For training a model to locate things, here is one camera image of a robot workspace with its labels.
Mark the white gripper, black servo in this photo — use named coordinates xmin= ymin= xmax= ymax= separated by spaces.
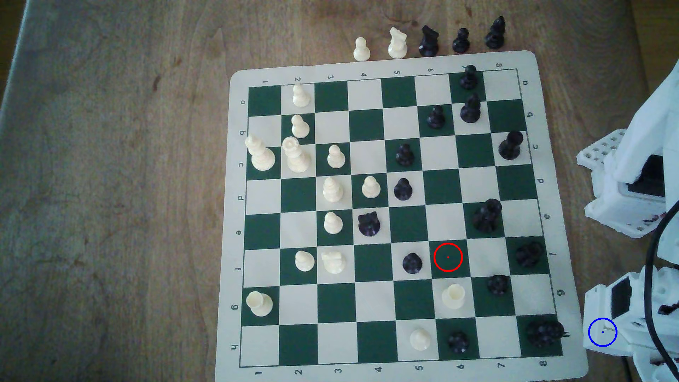
xmin=582 ymin=265 xmax=679 ymax=382

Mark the green and cream chess mat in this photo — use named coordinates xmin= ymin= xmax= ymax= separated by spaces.
xmin=215 ymin=50 xmax=590 ymax=382

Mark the black king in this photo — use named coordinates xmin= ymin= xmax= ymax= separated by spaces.
xmin=526 ymin=317 xmax=571 ymax=349

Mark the black rook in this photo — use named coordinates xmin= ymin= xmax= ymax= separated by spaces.
xmin=515 ymin=241 xmax=545 ymax=268

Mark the white rook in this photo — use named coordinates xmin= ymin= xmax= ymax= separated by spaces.
xmin=246 ymin=291 xmax=274 ymax=317
xmin=441 ymin=283 xmax=467 ymax=311

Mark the black queen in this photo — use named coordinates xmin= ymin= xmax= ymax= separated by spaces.
xmin=472 ymin=198 xmax=504 ymax=235

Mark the black bishop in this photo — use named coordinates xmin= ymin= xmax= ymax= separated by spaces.
xmin=460 ymin=94 xmax=482 ymax=124
xmin=498 ymin=131 xmax=525 ymax=161
xmin=485 ymin=16 xmax=507 ymax=51

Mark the black knight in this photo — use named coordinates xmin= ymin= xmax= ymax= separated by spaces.
xmin=418 ymin=25 xmax=440 ymax=58
xmin=358 ymin=210 xmax=382 ymax=237

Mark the white knight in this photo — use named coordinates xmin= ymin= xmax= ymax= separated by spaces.
xmin=321 ymin=250 xmax=347 ymax=275
xmin=387 ymin=27 xmax=409 ymax=59

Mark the white queen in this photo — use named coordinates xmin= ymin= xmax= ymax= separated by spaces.
xmin=281 ymin=136 xmax=312 ymax=174

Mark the white bishop left edge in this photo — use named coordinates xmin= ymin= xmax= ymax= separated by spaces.
xmin=244 ymin=135 xmax=277 ymax=172

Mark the black camera cable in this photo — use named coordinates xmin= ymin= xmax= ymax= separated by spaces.
xmin=644 ymin=199 xmax=679 ymax=375

